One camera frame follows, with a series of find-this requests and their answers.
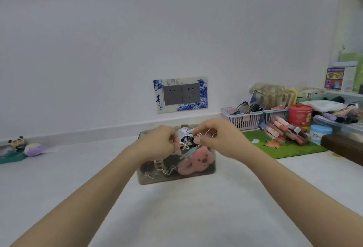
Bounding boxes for person's right hand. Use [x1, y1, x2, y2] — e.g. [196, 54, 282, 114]
[196, 118, 247, 159]

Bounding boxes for person's left hand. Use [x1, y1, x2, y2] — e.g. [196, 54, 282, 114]
[135, 125, 182, 161]

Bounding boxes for silver metal hair clip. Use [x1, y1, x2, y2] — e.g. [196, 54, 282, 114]
[179, 128, 219, 151]

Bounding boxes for person's left forearm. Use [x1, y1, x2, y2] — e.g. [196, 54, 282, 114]
[9, 145, 151, 247]

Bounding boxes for person's right forearm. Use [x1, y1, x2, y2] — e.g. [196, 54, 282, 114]
[231, 142, 363, 247]

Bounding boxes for pink plush bear hair clip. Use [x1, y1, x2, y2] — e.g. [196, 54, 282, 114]
[178, 146, 213, 177]

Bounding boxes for clear plastic storage box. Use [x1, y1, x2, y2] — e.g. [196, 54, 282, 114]
[138, 125, 217, 185]

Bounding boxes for pink plastic basket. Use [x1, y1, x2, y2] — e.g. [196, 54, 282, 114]
[221, 107, 263, 131]

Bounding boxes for blue plastic basket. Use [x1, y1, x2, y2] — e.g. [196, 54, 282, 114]
[262, 107, 290, 125]

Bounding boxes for clear acrylic holder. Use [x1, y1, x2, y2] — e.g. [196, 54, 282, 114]
[249, 83, 298, 111]

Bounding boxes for pile of lipstick tubes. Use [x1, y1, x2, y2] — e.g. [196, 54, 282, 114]
[259, 116, 310, 146]

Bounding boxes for green desk mat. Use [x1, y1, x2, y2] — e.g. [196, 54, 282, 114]
[242, 129, 329, 160]

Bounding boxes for red round tin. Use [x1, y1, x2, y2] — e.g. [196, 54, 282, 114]
[288, 104, 313, 127]

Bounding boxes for white jar with blue lid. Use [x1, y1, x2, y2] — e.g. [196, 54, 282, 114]
[310, 124, 333, 146]

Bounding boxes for white folded cloth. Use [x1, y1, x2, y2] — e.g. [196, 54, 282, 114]
[305, 99, 344, 113]

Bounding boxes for purple plush toy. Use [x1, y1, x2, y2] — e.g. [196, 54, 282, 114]
[24, 143, 45, 157]

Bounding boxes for clear tray of cosmetics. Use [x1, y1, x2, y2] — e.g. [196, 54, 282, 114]
[312, 103, 363, 140]

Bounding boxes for dark brown wooden box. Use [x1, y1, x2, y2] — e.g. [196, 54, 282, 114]
[321, 133, 363, 167]

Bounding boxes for white box with colourful print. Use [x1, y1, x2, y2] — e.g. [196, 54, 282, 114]
[324, 66, 358, 92]

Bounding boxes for panda figurine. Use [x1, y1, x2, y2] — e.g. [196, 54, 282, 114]
[7, 136, 28, 151]

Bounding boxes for grey double wall socket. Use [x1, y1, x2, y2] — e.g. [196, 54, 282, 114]
[163, 83, 201, 106]

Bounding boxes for blue white socket frame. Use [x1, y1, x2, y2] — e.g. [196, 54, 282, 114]
[153, 76, 208, 114]

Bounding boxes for dark frame eyeglasses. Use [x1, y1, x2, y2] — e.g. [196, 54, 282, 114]
[232, 101, 263, 115]

